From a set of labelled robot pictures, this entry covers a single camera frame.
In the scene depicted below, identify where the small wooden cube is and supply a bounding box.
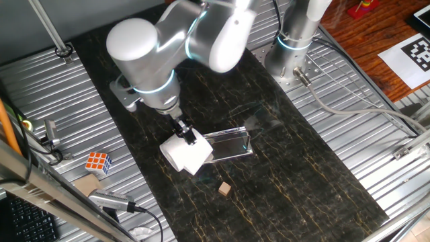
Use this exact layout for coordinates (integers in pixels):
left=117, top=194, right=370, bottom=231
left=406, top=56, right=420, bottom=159
left=218, top=181, right=232, bottom=198

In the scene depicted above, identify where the orange white Rubik's cube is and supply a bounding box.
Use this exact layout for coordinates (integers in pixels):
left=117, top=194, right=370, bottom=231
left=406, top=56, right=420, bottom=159
left=84, top=151, right=113, bottom=176

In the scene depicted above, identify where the thick grey robot cable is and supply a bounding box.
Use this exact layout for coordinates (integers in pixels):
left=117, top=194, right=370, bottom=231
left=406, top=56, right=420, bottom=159
left=292, top=66, right=428, bottom=134

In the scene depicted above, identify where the wrist camera with grey bracket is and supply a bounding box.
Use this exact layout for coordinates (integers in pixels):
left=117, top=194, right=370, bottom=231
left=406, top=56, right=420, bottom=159
left=109, top=79, right=142, bottom=113

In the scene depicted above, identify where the white crumpled paper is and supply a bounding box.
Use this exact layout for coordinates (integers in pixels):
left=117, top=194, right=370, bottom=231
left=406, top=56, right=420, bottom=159
left=129, top=227, right=155, bottom=241

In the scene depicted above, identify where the aluminium frame beam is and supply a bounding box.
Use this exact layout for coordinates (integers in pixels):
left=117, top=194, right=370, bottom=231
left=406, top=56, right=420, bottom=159
left=0, top=139, right=138, bottom=242

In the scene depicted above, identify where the printed marker paper sheet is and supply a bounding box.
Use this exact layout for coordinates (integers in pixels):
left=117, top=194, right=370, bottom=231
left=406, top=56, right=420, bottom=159
left=378, top=32, right=430, bottom=90

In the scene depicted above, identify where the brown wooden desk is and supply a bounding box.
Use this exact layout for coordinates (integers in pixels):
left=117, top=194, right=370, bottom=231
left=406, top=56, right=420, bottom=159
left=318, top=0, right=430, bottom=104

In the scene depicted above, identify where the thin light base wire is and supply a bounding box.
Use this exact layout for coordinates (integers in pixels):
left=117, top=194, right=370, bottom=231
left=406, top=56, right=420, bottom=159
left=307, top=50, right=404, bottom=128

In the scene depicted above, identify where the black keyboard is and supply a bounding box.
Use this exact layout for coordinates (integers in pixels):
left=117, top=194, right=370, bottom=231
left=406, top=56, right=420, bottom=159
left=0, top=193, right=60, bottom=242

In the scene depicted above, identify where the black marble pattern mat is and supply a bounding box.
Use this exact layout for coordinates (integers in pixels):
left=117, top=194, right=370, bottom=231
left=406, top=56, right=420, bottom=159
left=72, top=0, right=390, bottom=242

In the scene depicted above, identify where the black base cable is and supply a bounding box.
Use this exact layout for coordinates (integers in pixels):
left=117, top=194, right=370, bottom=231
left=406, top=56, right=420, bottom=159
left=312, top=36, right=419, bottom=138

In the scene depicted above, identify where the aluminium profile with bracket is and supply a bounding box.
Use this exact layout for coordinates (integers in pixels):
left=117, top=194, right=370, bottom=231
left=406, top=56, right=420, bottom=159
left=392, top=129, right=430, bottom=161

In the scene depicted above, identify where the red stacking ring toy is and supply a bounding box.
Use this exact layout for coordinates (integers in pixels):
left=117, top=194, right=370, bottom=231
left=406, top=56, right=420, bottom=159
left=347, top=0, right=380, bottom=20

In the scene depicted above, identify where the clear acrylic shelf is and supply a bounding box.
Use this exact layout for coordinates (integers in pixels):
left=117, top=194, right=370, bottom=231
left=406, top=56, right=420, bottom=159
left=201, top=126, right=255, bottom=165

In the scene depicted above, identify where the aluminium table edge rail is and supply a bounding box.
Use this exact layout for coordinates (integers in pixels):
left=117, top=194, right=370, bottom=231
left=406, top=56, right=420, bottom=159
left=361, top=194, right=430, bottom=242

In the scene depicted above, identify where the white tablet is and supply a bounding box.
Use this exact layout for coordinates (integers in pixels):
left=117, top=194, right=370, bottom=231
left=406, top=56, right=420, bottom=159
left=404, top=3, right=430, bottom=33

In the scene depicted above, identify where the orange pole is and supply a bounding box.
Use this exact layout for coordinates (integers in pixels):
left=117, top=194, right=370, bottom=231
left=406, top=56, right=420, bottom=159
left=0, top=99, right=23, bottom=157

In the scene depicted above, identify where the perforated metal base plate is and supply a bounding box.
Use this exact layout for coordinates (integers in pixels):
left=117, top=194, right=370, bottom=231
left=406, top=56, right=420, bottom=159
left=250, top=30, right=325, bottom=93

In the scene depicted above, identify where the black camera cable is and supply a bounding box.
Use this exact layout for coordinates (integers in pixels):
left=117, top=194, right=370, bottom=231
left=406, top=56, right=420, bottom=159
left=134, top=205, right=165, bottom=242

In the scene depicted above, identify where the ribbed silver camera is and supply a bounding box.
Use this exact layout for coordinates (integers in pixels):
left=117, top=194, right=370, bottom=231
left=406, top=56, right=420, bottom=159
left=87, top=188, right=138, bottom=214

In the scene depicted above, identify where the black camera stand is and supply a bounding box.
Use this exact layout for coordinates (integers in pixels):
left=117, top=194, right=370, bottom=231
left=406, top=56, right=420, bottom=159
left=100, top=206, right=121, bottom=225

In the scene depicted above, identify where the tall aluminium post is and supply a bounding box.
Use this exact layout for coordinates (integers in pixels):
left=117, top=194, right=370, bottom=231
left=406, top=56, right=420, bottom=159
left=28, top=0, right=74, bottom=65

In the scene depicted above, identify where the white toilet paper roll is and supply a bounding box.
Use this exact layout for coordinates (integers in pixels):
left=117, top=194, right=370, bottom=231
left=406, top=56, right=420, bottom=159
left=159, top=128, right=214, bottom=176

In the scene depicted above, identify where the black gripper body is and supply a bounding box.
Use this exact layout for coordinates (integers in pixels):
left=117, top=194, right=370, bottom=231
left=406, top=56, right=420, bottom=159
left=167, top=113, right=189, bottom=134

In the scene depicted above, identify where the small grey camera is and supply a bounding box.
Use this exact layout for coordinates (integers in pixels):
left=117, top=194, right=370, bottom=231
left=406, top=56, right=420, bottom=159
left=43, top=119, right=61, bottom=148

